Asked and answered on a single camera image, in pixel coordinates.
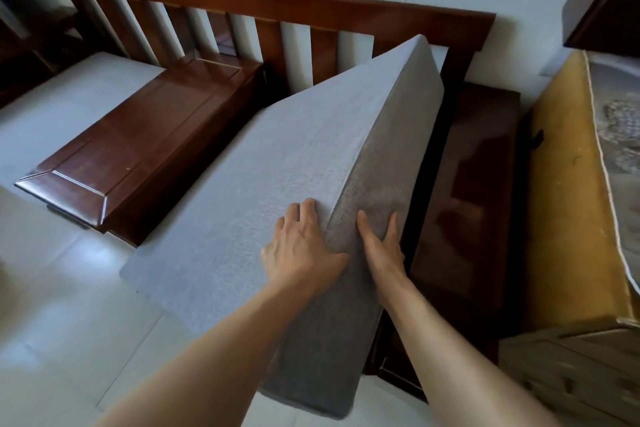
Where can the dark wooden drawer stand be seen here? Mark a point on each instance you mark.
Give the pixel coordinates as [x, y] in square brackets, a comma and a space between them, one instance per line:
[600, 16]

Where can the person's left forearm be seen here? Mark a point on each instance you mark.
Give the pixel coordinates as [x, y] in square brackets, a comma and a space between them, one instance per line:
[210, 371]

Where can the person's right forearm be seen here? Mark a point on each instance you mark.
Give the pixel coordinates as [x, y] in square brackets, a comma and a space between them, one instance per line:
[460, 371]

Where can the person's left hand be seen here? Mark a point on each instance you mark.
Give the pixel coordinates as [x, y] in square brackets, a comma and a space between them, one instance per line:
[300, 261]

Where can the yellow wooden desk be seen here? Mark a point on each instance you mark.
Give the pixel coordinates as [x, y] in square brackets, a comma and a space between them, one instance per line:
[565, 216]

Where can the floral desk mat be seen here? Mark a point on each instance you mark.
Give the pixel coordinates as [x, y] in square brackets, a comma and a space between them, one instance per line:
[620, 141]

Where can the person's right hand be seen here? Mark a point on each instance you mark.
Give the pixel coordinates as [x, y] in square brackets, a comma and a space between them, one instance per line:
[387, 266]

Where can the dark wooden sofa with console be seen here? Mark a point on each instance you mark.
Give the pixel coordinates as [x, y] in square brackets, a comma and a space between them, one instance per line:
[150, 141]

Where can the grey cushion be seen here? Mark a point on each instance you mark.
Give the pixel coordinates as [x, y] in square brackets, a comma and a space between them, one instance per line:
[250, 166]
[65, 111]

